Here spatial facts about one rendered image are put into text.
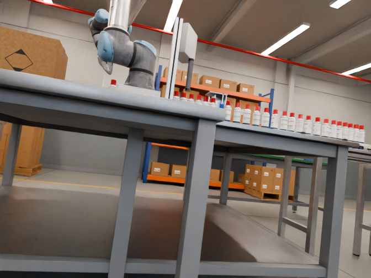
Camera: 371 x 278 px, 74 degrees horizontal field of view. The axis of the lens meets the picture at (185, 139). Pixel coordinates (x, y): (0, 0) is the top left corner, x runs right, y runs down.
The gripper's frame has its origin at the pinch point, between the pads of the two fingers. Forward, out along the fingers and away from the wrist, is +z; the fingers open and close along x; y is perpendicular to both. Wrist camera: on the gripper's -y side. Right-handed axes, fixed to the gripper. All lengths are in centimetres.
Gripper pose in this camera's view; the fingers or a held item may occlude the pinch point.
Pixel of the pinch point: (109, 72)
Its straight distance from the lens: 164.0
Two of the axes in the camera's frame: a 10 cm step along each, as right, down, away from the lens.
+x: -9.4, 2.9, -1.9
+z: 3.0, 9.5, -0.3
